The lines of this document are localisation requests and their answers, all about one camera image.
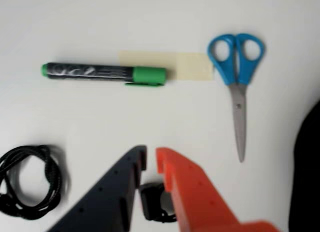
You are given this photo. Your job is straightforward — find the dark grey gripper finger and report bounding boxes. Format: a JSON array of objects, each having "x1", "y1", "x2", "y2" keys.
[{"x1": 46, "y1": 144, "x2": 148, "y2": 232}]

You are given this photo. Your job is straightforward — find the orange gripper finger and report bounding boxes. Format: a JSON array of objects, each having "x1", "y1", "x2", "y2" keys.
[{"x1": 155, "y1": 146, "x2": 282, "y2": 232}]

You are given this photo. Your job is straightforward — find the green marker with black barrel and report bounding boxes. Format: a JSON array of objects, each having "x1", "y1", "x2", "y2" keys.
[{"x1": 41, "y1": 62, "x2": 168, "y2": 88}]

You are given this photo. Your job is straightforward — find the black fabric bag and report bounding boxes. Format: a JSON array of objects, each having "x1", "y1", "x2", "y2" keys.
[{"x1": 287, "y1": 99, "x2": 320, "y2": 232}]

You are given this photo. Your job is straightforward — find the long beige masking tape strip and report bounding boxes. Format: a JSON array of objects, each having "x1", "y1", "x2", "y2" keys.
[{"x1": 118, "y1": 51, "x2": 215, "y2": 81}]

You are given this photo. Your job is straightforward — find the small black ring clamp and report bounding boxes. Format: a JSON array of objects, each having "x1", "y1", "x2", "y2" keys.
[{"x1": 138, "y1": 181, "x2": 178, "y2": 222}]

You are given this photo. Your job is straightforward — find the coiled black USB cable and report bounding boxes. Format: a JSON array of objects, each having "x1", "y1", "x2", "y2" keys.
[{"x1": 0, "y1": 144, "x2": 72, "y2": 214}]

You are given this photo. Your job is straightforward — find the blue-handled scissors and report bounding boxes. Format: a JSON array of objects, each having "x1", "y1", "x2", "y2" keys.
[{"x1": 206, "y1": 33, "x2": 266, "y2": 163}]

